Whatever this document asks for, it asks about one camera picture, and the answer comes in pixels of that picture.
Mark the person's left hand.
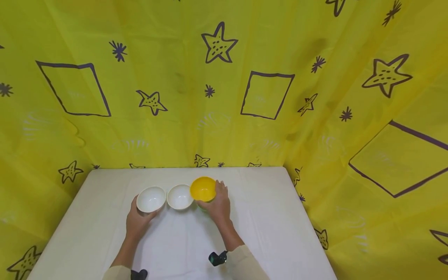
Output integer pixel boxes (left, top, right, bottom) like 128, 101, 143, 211
126, 195, 165, 240

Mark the person's right hand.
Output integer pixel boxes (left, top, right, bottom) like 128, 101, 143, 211
195, 180, 232, 231

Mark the yellow bowl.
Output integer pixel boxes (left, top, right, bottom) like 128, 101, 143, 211
189, 177, 217, 203

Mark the white ceramic bowl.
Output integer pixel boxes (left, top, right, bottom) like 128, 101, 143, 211
136, 186, 167, 214
166, 184, 194, 211

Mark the person's left forearm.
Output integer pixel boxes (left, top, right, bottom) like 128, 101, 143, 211
102, 236, 142, 280

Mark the person's right forearm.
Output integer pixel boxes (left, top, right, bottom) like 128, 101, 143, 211
220, 220, 270, 280

